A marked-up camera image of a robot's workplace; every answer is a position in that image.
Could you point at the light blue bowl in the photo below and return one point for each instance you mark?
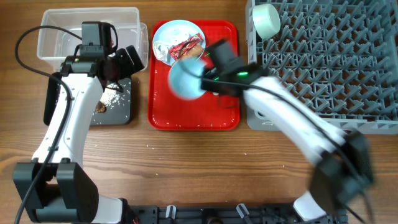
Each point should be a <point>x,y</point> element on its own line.
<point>184,78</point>

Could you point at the grey dishwasher rack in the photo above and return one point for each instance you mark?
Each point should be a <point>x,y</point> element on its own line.
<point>338,57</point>

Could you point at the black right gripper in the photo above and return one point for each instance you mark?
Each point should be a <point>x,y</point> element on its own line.
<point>208,73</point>

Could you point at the red serving tray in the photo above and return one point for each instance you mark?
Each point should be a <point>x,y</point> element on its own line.
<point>207,113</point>

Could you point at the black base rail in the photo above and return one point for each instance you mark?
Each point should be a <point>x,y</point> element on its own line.
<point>238,214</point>

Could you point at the white napkin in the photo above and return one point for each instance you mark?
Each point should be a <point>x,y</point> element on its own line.
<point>161,50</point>

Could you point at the white rice pile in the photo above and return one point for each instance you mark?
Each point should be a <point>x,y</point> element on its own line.
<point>112,98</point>

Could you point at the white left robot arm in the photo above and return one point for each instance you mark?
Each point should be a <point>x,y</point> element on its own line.
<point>53,186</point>

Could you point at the clear plastic bin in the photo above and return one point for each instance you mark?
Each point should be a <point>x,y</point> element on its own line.
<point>54,45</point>

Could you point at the red snack wrapper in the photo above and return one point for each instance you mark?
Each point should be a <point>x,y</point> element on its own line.
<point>179,50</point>

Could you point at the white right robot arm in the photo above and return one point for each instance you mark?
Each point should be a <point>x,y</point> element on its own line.
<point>342,168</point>

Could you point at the black waste tray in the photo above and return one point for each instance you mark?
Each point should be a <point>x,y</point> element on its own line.
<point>116,115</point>

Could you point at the mint green bowl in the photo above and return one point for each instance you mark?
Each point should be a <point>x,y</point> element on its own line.
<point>266,20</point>

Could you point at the light blue plate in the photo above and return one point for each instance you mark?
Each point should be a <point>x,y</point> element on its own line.
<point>175,32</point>

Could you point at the brown food scrap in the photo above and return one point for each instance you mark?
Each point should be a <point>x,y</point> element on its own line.
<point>100,107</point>

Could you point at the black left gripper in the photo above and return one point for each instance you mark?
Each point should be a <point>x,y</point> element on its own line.
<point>129,68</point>

